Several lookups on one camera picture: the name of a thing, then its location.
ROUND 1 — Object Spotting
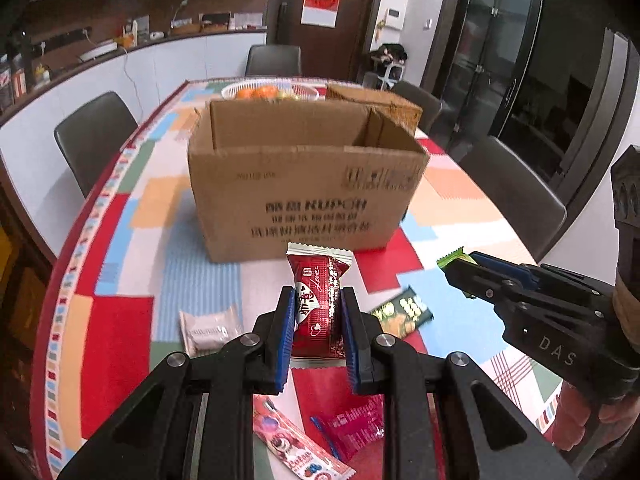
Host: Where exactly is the white pastry packet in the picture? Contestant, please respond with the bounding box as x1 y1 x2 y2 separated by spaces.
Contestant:
179 306 243 358

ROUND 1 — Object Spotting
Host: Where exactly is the green biscuit snack pack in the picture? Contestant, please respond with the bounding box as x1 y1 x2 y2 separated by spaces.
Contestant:
371 287 434 339

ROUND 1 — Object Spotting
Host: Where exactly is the red love snack pack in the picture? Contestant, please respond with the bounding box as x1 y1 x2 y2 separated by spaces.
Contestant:
286 242 354 359

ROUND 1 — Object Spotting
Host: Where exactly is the dark brown door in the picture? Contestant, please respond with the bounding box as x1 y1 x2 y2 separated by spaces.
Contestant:
267 0 381 81

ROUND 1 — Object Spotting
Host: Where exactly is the dark chair far end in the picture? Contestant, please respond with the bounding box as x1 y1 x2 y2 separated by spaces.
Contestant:
245 44 302 77

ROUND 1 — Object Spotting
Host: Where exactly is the brown cardboard box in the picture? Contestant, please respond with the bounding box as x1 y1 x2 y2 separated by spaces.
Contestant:
188 100 430 263

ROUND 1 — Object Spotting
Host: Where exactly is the white wall intercom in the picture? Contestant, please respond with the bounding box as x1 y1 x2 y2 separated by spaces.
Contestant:
384 8 404 30

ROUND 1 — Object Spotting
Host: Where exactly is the dark chair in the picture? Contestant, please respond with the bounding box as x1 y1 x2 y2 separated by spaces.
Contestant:
392 80 442 134
54 91 138 197
459 136 566 261

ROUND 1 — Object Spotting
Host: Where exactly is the colourful patchwork tablecloth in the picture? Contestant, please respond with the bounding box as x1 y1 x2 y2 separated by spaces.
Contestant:
29 80 560 479

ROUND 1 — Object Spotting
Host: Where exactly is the woven wicker basket box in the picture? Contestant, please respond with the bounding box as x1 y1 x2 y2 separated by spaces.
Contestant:
326 84 423 134

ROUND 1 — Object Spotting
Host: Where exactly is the dark chair right near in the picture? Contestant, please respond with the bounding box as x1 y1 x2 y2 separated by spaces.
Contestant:
459 136 566 261

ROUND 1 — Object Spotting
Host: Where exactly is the white fruit basket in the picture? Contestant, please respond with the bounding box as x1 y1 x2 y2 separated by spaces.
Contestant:
221 79 320 101

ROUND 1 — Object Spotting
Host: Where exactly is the dark chair right far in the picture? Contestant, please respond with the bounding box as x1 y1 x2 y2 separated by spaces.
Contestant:
392 80 442 134

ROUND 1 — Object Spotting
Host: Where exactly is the right hand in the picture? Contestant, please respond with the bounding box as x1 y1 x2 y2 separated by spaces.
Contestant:
549 380 640 453

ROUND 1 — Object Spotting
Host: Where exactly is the green candy wrapper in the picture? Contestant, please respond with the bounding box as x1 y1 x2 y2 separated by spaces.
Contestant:
436 247 477 299

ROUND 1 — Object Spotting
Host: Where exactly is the magenta snack packet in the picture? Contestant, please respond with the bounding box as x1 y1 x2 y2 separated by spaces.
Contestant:
310 396 384 463

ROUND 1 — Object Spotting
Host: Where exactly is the dark chair left side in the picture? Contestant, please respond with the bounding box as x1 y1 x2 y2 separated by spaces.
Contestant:
54 91 138 197

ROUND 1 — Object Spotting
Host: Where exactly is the glass door cabinet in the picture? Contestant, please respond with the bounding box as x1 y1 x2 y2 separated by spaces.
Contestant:
428 0 542 152

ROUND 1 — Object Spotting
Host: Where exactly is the white shoe rack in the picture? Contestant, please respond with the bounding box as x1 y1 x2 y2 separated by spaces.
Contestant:
361 44 408 90

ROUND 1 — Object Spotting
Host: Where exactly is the pink snack bar wrapper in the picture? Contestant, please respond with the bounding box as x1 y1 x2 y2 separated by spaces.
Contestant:
253 394 356 480

